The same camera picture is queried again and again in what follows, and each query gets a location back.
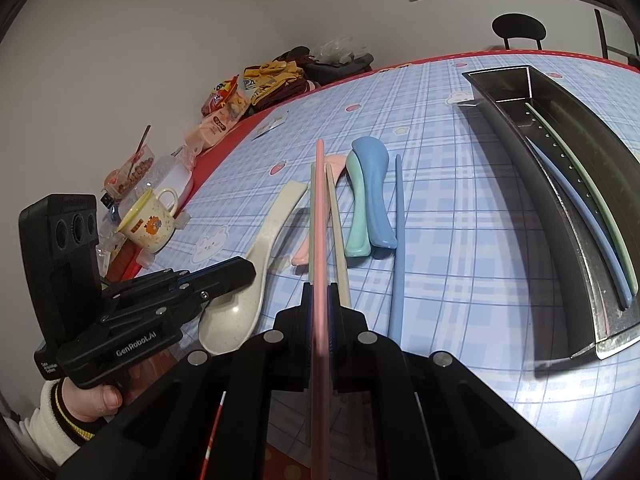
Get person's left hand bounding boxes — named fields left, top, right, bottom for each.
left=62, top=379, right=132, bottom=423

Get person's left forearm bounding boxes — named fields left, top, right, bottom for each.
left=0, top=377, right=108, bottom=471

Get blue plaid table mat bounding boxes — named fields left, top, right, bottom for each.
left=165, top=50, right=640, bottom=480

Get white plastic container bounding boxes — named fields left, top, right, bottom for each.
left=145, top=155, right=195, bottom=206

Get beige chopstick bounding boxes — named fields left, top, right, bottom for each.
left=325, top=162, right=352, bottom=308

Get black metal frame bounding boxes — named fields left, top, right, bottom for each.
left=594, top=8, right=640, bottom=68

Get stainless steel utensil tray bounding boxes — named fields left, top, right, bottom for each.
left=461, top=65, right=640, bottom=361

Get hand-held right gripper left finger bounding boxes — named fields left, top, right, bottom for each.
left=57, top=282, right=318, bottom=480

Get pink chopstick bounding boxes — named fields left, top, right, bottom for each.
left=309, top=138, right=332, bottom=480

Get yellow clothing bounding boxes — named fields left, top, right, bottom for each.
left=243, top=60, right=301, bottom=106

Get blue chopstick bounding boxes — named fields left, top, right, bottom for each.
left=529, top=140, right=633, bottom=310
left=387, top=154, right=407, bottom=346

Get orange snack bag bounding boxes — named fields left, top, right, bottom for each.
left=201, top=75, right=248, bottom=118

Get beige spoon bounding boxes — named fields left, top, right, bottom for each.
left=197, top=181, right=308, bottom=356

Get black round-back chair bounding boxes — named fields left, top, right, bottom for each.
left=491, top=13, right=547, bottom=52

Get blue spoon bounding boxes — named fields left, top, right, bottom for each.
left=351, top=136, right=398, bottom=251

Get snack packets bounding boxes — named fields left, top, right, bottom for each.
left=185, top=112, right=236, bottom=156

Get clear snack tub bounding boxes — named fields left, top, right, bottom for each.
left=103, top=144, right=153, bottom=198

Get brown handled spoon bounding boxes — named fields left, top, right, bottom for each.
left=132, top=125, right=152, bottom=166

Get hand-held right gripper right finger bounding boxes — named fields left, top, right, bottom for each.
left=327, top=282, right=583, bottom=480

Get green spoon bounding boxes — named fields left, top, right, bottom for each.
left=345, top=152, right=376, bottom=257

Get clear plastic bag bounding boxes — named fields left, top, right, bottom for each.
left=312, top=37, right=368, bottom=63

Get pink spoon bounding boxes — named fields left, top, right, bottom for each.
left=291, top=155, right=348, bottom=267

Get small white card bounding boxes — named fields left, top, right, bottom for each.
left=250, top=112, right=290, bottom=141

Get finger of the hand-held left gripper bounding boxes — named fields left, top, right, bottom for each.
left=101, top=269, right=190, bottom=307
left=99, top=256, right=257, bottom=335

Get cream mug yellow rim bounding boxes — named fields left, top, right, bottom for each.
left=116, top=187, right=179, bottom=254

